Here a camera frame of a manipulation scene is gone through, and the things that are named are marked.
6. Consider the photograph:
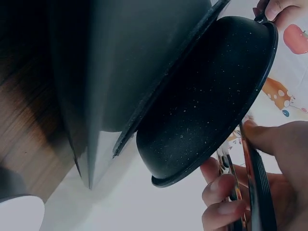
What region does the white rounded object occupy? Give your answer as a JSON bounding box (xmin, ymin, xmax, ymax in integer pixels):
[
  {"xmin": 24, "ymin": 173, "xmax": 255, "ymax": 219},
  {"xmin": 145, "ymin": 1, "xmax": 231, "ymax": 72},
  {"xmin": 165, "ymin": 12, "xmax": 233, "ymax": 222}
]
[{"xmin": 0, "ymin": 194, "xmax": 46, "ymax": 231}]

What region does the person's right hand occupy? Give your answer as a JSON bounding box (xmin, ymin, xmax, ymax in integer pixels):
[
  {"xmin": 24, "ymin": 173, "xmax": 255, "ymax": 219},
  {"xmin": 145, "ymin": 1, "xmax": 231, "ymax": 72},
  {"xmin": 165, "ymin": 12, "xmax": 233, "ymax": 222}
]
[{"xmin": 200, "ymin": 120, "xmax": 308, "ymax": 231}]

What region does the person's left hand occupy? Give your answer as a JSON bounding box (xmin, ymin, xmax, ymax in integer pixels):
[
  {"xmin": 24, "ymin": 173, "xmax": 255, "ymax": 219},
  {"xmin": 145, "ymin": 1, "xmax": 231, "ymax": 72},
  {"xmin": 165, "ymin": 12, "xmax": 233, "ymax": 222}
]
[{"xmin": 252, "ymin": 0, "xmax": 302, "ymax": 22}]

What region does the black speckled pot with handles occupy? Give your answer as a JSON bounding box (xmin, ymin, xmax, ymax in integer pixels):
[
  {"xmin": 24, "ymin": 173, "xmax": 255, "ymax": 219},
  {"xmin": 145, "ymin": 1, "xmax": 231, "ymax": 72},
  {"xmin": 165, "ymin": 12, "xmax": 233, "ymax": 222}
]
[{"xmin": 136, "ymin": 0, "xmax": 280, "ymax": 231}]

